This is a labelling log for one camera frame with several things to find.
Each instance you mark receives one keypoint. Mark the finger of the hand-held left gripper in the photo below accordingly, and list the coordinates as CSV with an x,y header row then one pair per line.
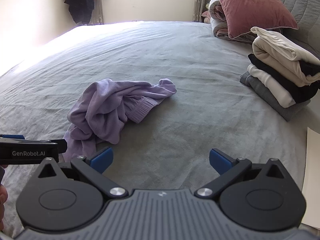
x,y
15,137
62,146

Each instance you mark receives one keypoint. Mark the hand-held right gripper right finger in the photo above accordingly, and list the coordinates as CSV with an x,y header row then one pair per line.
x,y
220,161

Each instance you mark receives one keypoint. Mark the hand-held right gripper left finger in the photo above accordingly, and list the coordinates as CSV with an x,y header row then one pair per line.
x,y
101,160

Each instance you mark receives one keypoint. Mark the lilac pants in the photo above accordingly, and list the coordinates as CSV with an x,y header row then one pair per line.
x,y
105,110

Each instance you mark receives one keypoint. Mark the dark hanging clothes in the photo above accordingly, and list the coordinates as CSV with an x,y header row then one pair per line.
x,y
80,2

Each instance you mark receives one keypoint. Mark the person's left hand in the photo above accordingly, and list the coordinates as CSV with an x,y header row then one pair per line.
x,y
2,201

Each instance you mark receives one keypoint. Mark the cream folded garment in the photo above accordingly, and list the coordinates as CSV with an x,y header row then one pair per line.
x,y
272,87

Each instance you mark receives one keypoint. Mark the beige paper sheet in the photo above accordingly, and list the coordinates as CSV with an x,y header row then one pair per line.
x,y
312,180

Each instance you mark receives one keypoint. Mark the beige folded garment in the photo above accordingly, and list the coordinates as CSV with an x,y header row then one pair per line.
x,y
275,60

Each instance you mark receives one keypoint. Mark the white folded garment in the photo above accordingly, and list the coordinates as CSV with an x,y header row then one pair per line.
x,y
280,42

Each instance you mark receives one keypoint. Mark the folded grey pink quilt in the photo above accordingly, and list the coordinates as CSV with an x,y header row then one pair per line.
x,y
218,27

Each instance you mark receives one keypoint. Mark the grey patterned curtain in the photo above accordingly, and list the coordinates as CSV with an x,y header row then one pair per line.
x,y
200,0
96,15

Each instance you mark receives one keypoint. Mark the small pink pillow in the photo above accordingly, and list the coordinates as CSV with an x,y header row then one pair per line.
x,y
206,13

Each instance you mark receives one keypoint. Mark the green patterned cushion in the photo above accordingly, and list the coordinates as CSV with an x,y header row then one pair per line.
x,y
207,5

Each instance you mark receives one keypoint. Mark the large pink velvet pillow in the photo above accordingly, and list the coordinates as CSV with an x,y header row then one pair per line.
x,y
250,7

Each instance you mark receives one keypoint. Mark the grey quilted headboard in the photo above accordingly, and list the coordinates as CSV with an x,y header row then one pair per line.
x,y
305,2

